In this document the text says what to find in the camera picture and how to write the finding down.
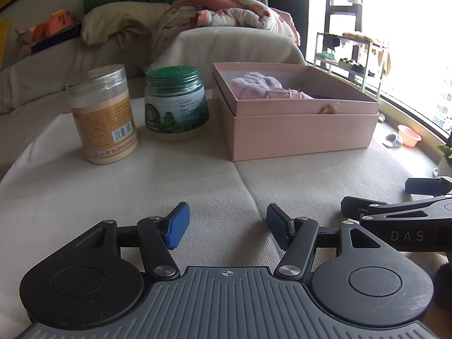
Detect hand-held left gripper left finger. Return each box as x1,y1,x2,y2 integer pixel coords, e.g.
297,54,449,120
72,202,190,281

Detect tan plush bear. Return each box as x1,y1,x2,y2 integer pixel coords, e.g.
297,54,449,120
15,28,34,59

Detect pink cardboard box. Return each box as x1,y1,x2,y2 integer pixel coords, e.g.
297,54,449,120
212,62,380,162

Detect pink fabric pouch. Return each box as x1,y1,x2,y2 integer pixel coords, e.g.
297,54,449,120
266,88,315,100

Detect dark fuzzy object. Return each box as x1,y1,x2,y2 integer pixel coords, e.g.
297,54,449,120
434,265,452,311

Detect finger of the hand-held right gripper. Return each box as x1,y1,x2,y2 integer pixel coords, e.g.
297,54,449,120
405,177,452,195
341,196,452,221

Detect white shoe rack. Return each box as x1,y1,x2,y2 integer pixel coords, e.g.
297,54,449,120
312,32,391,97

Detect lilac fuzzy towel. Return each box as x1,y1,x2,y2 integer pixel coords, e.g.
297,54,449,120
228,71,283,100

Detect beige pillow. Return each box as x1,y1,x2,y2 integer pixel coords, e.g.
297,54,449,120
81,2,173,48

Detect orange plush toy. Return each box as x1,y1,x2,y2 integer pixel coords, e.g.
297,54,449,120
30,23,48,41

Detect clear jar with tan label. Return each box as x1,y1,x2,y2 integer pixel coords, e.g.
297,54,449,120
64,64,138,165

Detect yellow plush pillow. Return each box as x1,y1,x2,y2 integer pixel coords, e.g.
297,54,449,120
0,19,9,68

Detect potted plant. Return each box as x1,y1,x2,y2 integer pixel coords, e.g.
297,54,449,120
434,131,452,178

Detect dark shoes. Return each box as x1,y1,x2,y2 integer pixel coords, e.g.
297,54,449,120
338,58,375,75

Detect floral blanket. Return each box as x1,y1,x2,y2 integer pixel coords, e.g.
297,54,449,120
152,0,301,64

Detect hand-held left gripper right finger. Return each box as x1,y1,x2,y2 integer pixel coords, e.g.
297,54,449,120
266,204,385,279

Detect green lid jar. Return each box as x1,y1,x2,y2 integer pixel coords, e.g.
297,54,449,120
144,66,210,144

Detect pink basin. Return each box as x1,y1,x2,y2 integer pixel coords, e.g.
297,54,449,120
398,124,422,148

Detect grey slipper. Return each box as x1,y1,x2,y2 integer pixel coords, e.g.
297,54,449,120
383,132,404,148

